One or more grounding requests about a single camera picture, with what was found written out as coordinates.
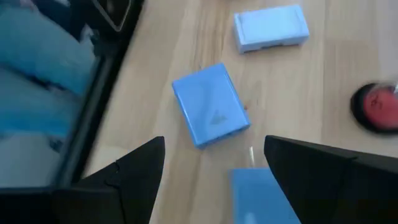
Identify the light blue wall charger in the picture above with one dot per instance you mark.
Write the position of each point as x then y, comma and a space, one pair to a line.
258, 199
211, 105

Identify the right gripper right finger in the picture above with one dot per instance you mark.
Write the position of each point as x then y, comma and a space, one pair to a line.
335, 193

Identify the red sand hourglass black caps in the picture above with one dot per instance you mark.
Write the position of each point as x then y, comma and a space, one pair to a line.
379, 107

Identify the white wall charger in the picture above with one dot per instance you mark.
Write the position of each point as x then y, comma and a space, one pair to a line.
270, 26

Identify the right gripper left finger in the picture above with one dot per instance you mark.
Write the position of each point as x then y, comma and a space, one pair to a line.
124, 193

